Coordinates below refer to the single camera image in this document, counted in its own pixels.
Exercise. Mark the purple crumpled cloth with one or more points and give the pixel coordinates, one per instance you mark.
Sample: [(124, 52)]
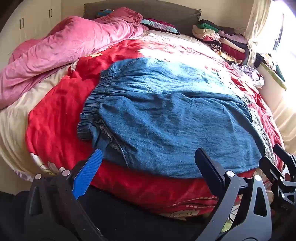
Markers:
[(249, 73)]

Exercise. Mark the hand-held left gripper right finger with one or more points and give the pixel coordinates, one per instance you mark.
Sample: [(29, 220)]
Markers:
[(209, 165)]

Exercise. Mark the pink quilt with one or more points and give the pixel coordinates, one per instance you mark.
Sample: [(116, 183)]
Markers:
[(60, 51)]

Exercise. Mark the patterned pillow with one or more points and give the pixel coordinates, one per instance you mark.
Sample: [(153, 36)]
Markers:
[(161, 26)]

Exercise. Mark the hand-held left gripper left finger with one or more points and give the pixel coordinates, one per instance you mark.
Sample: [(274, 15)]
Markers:
[(87, 171)]

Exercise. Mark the cream sheer curtain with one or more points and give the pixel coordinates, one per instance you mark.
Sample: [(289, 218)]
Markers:
[(256, 20)]

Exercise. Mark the red floral bed sheet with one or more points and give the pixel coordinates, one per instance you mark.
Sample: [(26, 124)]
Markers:
[(62, 120)]

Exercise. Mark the dark framed window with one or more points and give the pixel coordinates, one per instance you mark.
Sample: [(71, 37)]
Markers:
[(278, 34)]

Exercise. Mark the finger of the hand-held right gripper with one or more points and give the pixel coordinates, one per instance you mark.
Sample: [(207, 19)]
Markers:
[(271, 170), (283, 154)]

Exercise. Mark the dark upholstered headboard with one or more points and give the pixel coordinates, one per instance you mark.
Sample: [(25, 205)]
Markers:
[(161, 11)]

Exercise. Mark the pile of folded clothes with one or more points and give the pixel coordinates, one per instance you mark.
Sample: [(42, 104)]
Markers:
[(222, 39)]

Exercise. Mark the cream wardrobe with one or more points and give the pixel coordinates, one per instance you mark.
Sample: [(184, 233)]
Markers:
[(27, 27)]

